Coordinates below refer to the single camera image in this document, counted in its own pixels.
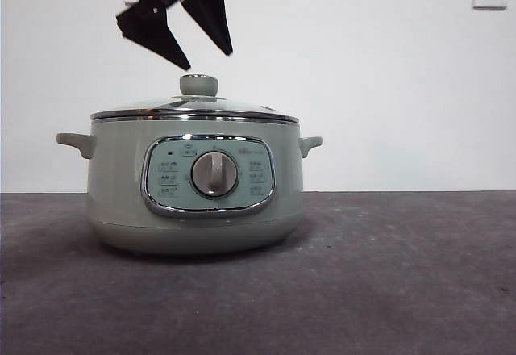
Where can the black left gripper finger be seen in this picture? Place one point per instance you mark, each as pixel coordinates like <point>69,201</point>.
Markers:
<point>155,32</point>
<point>211,12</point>

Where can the glass lid with green knob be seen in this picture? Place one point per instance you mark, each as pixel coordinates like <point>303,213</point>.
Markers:
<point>198,86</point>

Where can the green electric cooking pot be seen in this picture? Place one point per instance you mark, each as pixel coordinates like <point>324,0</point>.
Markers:
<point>121,177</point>

